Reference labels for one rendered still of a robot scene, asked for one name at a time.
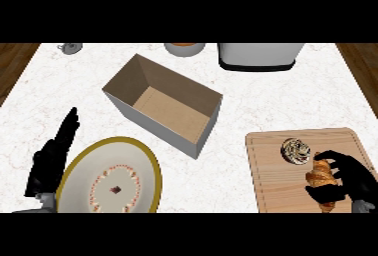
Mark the white appliance with black base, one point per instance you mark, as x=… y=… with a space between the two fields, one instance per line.
x=259 y=55

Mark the golden brown croissant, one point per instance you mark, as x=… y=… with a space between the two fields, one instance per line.
x=322 y=181

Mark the swirled chocolate pastry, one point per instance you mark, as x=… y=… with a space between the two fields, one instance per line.
x=296 y=151

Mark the open cardboard box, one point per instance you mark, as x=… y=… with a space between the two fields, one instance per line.
x=170 y=106

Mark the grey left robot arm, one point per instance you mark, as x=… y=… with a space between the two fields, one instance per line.
x=42 y=204

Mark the white plate with gold rim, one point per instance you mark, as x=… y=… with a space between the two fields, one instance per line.
x=111 y=180

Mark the wooden cutting board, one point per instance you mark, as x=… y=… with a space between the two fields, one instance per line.
x=296 y=180

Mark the grey cup with orange contents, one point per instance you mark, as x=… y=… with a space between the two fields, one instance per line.
x=183 y=49

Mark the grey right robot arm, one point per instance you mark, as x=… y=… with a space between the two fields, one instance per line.
x=364 y=206

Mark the small grey metal object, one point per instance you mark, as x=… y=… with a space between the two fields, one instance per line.
x=70 y=48

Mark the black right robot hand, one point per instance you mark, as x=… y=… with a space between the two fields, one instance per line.
x=356 y=178

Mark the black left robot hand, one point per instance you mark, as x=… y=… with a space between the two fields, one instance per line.
x=52 y=156

